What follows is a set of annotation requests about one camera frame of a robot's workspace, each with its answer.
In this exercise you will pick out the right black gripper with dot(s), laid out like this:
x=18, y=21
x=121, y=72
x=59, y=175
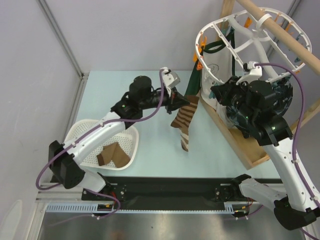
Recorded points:
x=223, y=92

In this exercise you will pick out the dark patterned garment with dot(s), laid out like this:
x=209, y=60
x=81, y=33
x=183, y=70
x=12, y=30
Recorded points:
x=258, y=102

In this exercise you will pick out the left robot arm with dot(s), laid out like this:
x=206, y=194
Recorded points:
x=65, y=158

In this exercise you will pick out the dark green sleeve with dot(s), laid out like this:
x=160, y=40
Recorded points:
x=194, y=84

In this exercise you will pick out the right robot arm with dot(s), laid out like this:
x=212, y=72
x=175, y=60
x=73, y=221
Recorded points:
x=299, y=205

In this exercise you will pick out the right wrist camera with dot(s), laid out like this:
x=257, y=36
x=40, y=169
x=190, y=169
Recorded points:
x=252, y=72

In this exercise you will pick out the white printed t-shirt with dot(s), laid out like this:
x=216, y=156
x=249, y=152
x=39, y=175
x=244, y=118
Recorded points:
x=219, y=60

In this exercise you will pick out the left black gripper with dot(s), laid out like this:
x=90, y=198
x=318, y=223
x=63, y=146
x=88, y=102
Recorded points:
x=175, y=101

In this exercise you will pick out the white round clip hanger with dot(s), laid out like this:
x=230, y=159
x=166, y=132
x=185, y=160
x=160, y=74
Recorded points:
x=257, y=35

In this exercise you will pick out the aluminium corner profile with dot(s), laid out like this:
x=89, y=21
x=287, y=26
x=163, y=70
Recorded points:
x=58, y=33

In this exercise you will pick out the wooden rack frame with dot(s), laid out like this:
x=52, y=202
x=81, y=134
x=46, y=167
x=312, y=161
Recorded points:
x=247, y=149

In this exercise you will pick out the brown striped sock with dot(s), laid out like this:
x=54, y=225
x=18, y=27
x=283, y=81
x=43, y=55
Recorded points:
x=183, y=120

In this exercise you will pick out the brown socks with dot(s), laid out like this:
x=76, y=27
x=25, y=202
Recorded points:
x=113, y=153

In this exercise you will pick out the orange clothespin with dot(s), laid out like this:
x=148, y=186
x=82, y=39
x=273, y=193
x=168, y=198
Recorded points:
x=198, y=65

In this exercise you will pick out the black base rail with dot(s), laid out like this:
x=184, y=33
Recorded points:
x=173, y=194

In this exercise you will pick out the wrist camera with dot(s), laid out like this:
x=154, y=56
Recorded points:
x=169, y=77
x=252, y=72

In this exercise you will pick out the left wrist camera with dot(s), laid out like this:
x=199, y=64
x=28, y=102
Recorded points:
x=169, y=77

